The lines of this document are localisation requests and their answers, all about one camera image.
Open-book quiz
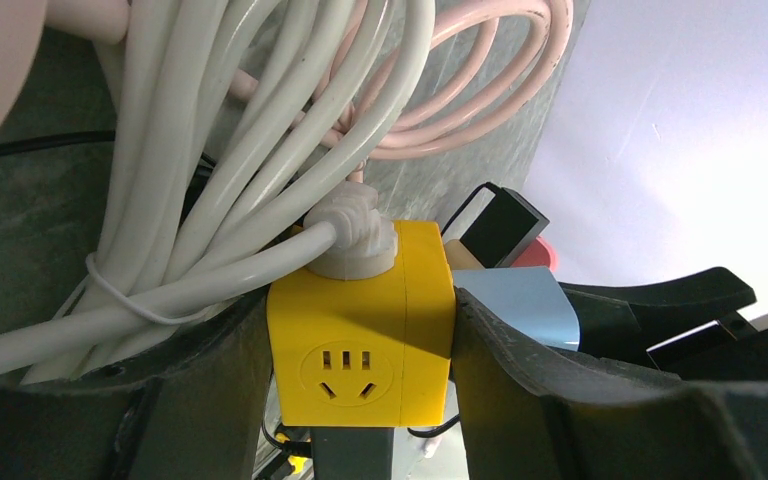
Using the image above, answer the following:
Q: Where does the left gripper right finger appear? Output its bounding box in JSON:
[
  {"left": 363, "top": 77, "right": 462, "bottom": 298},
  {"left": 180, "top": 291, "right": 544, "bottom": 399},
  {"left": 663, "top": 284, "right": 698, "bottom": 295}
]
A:
[{"left": 452, "top": 289, "right": 768, "bottom": 479}]

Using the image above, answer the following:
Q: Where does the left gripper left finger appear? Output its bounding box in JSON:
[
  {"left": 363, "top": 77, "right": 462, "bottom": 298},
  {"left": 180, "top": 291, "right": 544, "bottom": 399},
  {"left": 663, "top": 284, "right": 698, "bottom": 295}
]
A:
[{"left": 0, "top": 291, "right": 271, "bottom": 479}]

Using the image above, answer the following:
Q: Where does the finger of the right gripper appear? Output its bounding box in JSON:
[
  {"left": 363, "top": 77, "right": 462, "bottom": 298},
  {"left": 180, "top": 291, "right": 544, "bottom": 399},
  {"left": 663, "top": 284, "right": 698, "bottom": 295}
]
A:
[
  {"left": 560, "top": 267, "right": 756, "bottom": 368},
  {"left": 647, "top": 319, "right": 768, "bottom": 381}
]

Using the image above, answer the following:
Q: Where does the blue usb charger plug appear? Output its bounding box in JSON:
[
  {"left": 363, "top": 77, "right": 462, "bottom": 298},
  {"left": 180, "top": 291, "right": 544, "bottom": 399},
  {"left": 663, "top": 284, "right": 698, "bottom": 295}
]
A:
[{"left": 453, "top": 266, "right": 581, "bottom": 351}]

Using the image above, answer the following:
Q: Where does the yellow cube socket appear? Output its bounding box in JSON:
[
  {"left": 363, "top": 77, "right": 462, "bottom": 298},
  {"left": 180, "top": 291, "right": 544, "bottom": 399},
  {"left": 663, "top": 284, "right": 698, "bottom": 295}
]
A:
[{"left": 266, "top": 220, "right": 456, "bottom": 427}]

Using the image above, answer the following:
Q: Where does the pink cube socket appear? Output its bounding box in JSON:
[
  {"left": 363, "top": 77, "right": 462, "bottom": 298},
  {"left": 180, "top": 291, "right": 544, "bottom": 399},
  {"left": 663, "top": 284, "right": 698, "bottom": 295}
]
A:
[{"left": 512, "top": 236, "right": 558, "bottom": 272}]

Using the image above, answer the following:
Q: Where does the black plug on cube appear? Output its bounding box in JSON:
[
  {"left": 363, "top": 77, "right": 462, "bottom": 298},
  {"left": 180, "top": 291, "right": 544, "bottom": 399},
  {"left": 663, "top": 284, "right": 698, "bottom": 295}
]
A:
[{"left": 311, "top": 427, "right": 394, "bottom": 480}]

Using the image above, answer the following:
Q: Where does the beige wooden cube socket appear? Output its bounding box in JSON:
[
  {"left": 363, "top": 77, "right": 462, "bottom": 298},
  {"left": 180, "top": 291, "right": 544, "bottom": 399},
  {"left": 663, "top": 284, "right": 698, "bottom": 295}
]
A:
[{"left": 444, "top": 239, "right": 485, "bottom": 271}]

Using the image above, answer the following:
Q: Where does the large black yellow screwdriver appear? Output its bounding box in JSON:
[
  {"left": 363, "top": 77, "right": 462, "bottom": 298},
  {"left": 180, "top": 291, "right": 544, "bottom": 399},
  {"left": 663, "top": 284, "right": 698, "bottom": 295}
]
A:
[{"left": 254, "top": 423, "right": 310, "bottom": 479}]

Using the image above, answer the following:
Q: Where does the black adapter with cable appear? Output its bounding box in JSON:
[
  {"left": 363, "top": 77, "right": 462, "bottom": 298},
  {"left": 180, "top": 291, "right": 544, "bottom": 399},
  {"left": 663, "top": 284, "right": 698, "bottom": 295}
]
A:
[{"left": 441, "top": 182, "right": 550, "bottom": 268}]

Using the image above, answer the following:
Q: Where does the white coiled power cable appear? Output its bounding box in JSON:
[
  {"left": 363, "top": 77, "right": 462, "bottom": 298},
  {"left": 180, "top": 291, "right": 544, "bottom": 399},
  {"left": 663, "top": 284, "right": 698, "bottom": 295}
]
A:
[{"left": 0, "top": 0, "right": 437, "bottom": 386}]

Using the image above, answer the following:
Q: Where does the pink coiled power cable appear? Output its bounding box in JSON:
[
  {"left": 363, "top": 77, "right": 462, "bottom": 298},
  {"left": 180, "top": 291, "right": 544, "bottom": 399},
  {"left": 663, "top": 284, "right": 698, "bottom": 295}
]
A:
[{"left": 46, "top": 0, "right": 576, "bottom": 183}]

